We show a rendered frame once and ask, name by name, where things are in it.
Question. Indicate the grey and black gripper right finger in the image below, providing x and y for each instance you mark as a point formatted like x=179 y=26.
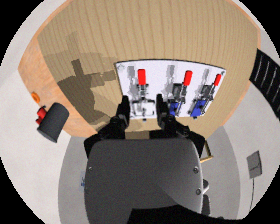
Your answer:
x=174 y=129

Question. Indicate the blue rectangular block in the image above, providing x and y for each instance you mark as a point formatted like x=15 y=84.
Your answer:
x=196 y=110
x=173 y=105

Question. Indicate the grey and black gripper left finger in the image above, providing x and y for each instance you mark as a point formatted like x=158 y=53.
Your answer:
x=115 y=129

